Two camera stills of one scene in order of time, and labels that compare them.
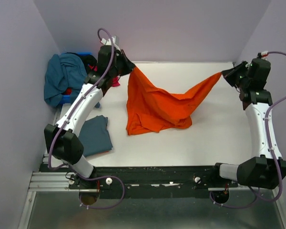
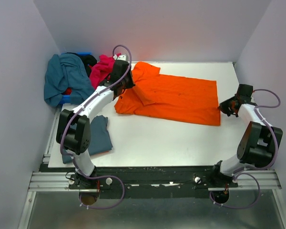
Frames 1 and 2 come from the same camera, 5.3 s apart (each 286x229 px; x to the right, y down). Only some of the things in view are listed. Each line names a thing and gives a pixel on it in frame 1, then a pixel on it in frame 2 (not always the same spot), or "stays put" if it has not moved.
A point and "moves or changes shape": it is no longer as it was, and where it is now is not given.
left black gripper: x=128 y=65 → x=130 y=84
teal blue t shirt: x=64 y=71 stays put
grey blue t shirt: x=95 y=136 stays put
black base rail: x=151 y=182 stays put
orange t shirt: x=149 y=110 moves or changes shape
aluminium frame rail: x=50 y=182 stays put
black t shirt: x=86 y=59 stays put
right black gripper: x=229 y=75 → x=223 y=108
